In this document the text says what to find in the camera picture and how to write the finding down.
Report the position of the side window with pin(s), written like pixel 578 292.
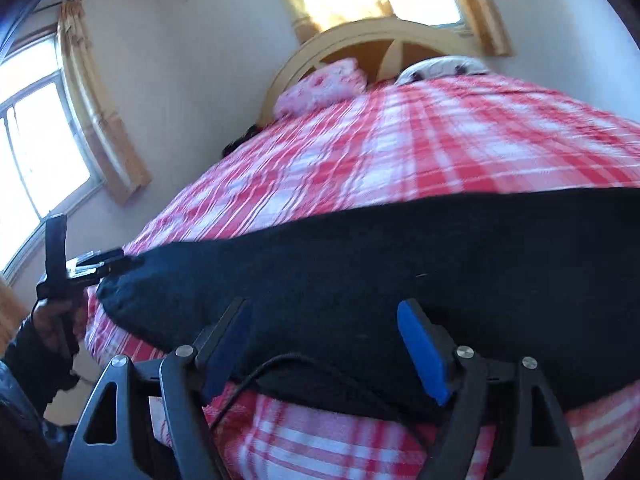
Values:
pixel 50 160

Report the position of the black pants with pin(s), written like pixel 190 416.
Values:
pixel 400 250

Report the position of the white pillow with black pattern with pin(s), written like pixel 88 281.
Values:
pixel 435 67

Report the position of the cream wooden headboard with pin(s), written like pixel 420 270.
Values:
pixel 350 35

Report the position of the dark patterned cloth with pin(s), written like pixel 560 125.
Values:
pixel 240 141

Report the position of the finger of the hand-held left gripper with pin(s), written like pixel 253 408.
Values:
pixel 97 257
pixel 107 269

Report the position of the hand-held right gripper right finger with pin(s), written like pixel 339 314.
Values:
pixel 425 355

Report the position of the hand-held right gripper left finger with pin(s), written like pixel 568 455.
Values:
pixel 225 355

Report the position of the wooden furniture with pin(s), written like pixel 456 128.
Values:
pixel 11 315

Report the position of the person's left forearm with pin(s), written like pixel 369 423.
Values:
pixel 30 400

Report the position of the pink floral pillow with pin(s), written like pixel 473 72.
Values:
pixel 325 85

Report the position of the person's left hand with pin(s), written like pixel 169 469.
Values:
pixel 47 325

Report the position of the yellow patterned curtain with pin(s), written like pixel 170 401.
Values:
pixel 300 25
pixel 100 125
pixel 480 10

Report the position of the bed with red plaid sheet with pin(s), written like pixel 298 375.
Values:
pixel 425 135

